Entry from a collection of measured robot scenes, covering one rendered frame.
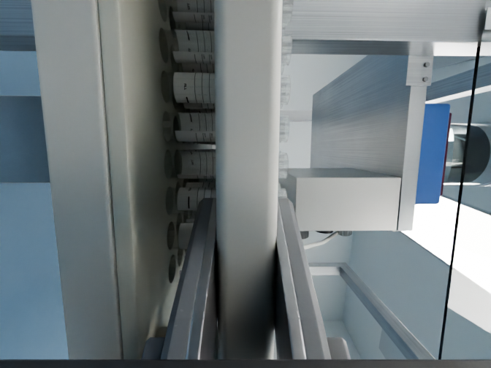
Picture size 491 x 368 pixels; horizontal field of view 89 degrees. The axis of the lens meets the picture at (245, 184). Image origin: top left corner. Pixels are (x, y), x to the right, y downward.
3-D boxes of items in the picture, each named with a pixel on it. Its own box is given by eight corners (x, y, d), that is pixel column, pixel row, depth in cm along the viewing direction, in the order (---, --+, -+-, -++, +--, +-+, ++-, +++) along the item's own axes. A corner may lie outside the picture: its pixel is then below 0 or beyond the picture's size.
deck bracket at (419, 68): (407, 85, 44) (432, 85, 44) (410, 54, 43) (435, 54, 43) (404, 85, 44) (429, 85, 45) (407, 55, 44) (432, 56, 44)
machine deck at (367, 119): (392, 231, 48) (413, 231, 48) (410, 18, 43) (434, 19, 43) (307, 185, 110) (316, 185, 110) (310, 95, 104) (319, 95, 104)
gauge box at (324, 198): (294, 232, 48) (397, 231, 48) (296, 177, 46) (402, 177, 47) (277, 206, 70) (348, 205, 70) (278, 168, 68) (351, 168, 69)
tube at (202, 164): (134, 176, 13) (283, 177, 13) (122, 179, 11) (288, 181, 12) (132, 150, 12) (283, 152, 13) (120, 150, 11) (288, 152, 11)
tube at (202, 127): (131, 140, 12) (283, 143, 13) (120, 139, 11) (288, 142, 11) (131, 113, 12) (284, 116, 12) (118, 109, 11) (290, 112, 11)
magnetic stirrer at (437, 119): (404, 211, 51) (447, 211, 51) (414, 102, 48) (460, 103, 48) (358, 193, 71) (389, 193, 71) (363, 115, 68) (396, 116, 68)
